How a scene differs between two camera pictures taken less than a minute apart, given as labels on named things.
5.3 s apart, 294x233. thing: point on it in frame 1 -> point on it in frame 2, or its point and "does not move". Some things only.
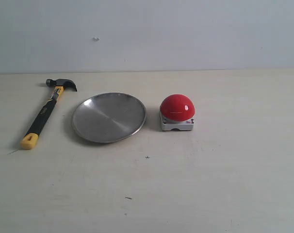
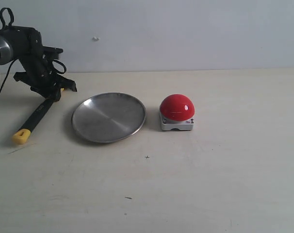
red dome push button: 177,112 does not move
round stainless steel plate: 109,117 does not move
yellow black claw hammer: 29,141 -> 22,136
